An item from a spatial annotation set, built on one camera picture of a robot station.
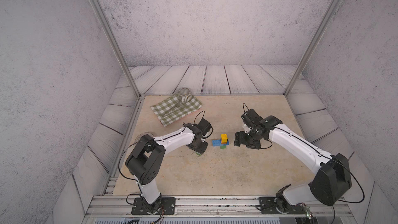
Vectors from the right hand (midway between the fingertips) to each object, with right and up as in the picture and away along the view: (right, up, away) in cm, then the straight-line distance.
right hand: (240, 144), depth 80 cm
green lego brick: (-21, -8, +12) cm, 26 cm away
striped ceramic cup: (-32, +27, +32) cm, 53 cm away
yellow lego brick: (-8, +2, +5) cm, 9 cm away
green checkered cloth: (-41, +18, +32) cm, 55 cm away
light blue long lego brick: (-11, -1, +9) cm, 14 cm away
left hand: (-19, -5, +9) cm, 22 cm away
